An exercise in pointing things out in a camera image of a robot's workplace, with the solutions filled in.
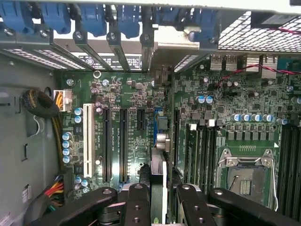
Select long black expansion slot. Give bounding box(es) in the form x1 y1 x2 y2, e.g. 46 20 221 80
119 107 129 184
102 106 113 184

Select white expansion slot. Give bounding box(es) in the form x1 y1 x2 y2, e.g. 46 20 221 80
83 103 96 179

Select short black expansion slot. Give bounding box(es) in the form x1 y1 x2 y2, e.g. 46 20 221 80
137 109 146 132

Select blue expansion slot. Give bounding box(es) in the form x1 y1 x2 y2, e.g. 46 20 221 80
153 107 166 149

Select blue slot retention clip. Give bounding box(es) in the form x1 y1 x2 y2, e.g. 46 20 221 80
117 5 143 39
39 1 71 34
189 9 220 43
158 7 182 25
79 4 107 38
0 0 34 34

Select CPU socket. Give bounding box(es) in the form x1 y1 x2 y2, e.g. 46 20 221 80
216 148 279 211

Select locking lever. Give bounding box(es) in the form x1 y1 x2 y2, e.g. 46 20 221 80
271 150 280 211

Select empty black RAM slots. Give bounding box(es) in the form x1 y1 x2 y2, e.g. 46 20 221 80
277 123 301 222

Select green motherboard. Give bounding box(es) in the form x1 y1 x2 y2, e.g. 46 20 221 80
56 68 301 222

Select white power connector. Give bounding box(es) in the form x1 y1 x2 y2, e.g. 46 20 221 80
53 89 73 112

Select open black PC case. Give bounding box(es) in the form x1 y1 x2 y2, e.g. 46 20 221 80
0 0 301 226

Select rear port block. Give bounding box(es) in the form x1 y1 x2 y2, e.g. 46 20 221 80
210 53 278 72

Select coloured power wires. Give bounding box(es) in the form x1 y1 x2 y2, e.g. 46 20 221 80
44 175 66 213

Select black sleeved power wire bundle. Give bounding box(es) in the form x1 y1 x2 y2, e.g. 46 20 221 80
22 89 63 171

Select red and black twisted wire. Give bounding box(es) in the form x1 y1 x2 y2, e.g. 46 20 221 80
211 63 301 90

